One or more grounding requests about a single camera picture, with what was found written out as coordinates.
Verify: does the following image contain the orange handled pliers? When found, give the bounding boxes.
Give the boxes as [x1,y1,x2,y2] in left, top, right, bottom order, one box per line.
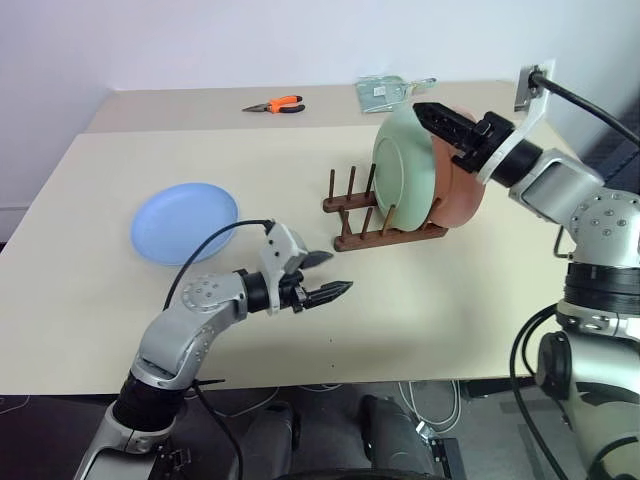
[241,94,306,115]

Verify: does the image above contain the green plate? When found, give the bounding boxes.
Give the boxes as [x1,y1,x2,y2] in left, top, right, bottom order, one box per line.
[372,107,437,234]

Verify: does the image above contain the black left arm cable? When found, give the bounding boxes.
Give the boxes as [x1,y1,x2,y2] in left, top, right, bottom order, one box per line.
[163,218,277,480]

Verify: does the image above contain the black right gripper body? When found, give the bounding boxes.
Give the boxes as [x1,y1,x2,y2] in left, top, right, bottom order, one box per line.
[462,111,516,175]

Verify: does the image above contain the black box under table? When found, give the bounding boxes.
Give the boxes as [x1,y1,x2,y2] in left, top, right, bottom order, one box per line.
[419,437,469,480]

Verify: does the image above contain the white cable under table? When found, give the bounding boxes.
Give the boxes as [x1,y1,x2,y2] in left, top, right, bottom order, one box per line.
[397,379,462,432]
[207,383,346,417]

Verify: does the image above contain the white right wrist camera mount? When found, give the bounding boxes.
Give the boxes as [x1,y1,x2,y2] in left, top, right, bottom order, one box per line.
[477,58,557,185]

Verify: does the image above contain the blue plate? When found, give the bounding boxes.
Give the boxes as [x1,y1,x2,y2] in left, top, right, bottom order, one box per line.
[130,182,241,266]

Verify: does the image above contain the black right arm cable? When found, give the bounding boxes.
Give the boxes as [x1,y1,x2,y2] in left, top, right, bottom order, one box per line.
[530,72,640,147]

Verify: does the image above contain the clear plastic bag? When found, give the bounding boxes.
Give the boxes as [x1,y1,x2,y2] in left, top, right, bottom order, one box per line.
[355,74,413,114]

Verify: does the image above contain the wooden dish rack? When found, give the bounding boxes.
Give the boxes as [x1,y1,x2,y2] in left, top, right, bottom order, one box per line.
[322,164,450,252]

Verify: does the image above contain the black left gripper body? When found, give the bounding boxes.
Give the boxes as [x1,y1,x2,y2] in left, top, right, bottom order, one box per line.
[278,271,308,315]

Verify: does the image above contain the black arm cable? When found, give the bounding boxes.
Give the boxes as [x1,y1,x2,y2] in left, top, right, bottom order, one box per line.
[163,218,277,480]
[530,72,640,147]

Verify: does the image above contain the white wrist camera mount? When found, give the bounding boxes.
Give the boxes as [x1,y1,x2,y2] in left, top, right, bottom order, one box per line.
[477,58,557,185]
[258,222,310,317]

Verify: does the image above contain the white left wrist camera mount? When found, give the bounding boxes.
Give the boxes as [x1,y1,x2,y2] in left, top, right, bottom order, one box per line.
[258,222,310,317]

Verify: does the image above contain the black cable loops at torso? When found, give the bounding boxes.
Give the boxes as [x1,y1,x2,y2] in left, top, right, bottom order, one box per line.
[508,303,574,480]

